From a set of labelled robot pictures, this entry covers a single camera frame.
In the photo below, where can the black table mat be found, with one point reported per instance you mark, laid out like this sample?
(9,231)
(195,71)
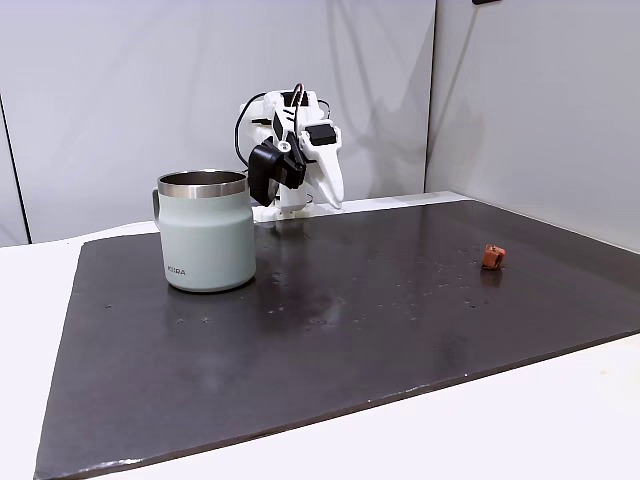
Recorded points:
(350,325)

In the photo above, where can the black wall fixture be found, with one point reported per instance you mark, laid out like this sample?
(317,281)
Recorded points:
(486,1)

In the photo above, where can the black oval camera box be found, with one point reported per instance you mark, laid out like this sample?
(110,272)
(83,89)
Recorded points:
(267,170)

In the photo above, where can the small red cube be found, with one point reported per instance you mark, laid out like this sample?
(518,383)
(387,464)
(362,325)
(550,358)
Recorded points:
(493,257)

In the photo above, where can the pale green steel mug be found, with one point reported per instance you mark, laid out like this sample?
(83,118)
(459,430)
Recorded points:
(207,240)

